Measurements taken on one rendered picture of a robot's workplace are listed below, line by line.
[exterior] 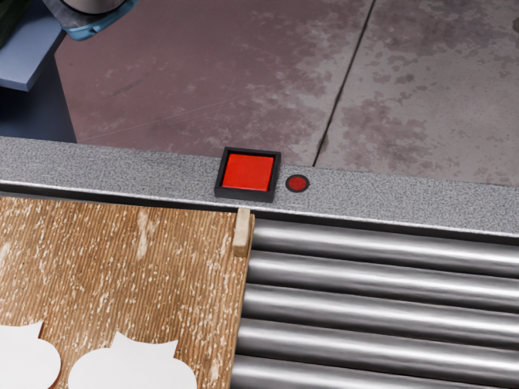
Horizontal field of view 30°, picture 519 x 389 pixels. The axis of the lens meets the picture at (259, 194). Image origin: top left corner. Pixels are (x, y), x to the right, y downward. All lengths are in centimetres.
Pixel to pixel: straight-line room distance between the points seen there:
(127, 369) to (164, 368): 4
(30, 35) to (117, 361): 68
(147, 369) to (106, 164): 34
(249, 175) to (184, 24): 172
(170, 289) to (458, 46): 186
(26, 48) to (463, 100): 145
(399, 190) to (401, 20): 171
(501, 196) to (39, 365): 61
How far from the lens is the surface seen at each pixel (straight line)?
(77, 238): 122
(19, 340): 114
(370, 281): 117
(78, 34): 144
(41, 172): 133
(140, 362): 109
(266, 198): 124
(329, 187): 126
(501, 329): 116
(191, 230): 120
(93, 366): 110
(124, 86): 277
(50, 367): 111
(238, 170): 127
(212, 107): 267
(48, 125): 175
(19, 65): 156
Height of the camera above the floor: 188
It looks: 50 degrees down
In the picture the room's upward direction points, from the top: 3 degrees counter-clockwise
